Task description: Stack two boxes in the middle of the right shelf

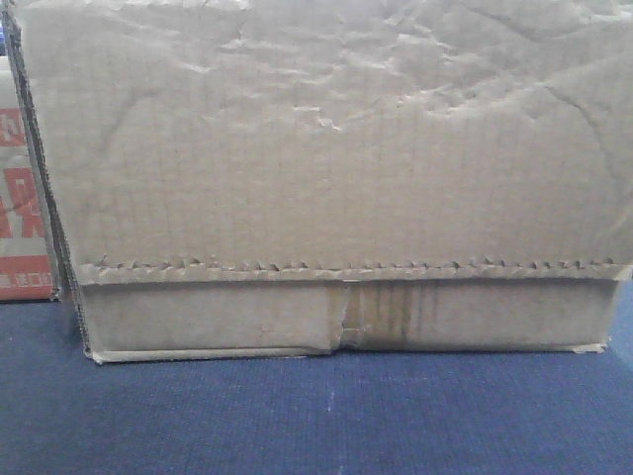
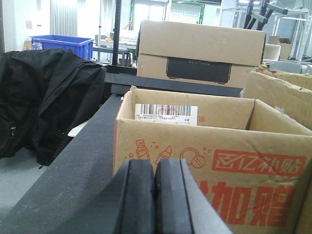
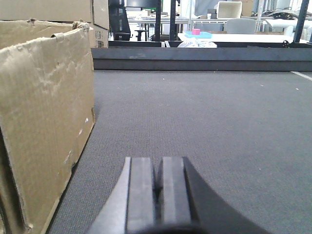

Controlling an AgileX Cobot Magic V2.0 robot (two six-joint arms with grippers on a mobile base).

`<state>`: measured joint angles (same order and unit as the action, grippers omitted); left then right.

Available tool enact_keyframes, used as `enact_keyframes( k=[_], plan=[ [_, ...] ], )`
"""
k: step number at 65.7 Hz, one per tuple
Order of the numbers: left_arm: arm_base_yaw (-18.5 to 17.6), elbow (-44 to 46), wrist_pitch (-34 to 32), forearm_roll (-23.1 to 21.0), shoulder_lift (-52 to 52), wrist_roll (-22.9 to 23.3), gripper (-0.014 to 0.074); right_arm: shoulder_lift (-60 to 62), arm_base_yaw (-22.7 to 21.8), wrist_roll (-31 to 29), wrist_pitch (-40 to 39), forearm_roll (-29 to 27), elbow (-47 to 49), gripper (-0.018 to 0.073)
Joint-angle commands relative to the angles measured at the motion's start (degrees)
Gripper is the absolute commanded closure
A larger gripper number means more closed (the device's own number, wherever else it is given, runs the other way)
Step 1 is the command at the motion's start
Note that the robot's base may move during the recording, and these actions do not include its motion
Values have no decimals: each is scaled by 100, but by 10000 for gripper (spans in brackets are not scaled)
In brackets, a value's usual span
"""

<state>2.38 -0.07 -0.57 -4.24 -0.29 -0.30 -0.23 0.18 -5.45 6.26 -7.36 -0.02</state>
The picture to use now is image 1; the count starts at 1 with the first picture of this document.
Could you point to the white red printed box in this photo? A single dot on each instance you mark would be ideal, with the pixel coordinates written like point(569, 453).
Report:
point(26, 271)

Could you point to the large brown cardboard box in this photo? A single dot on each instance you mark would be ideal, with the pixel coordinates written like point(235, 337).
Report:
point(288, 178)

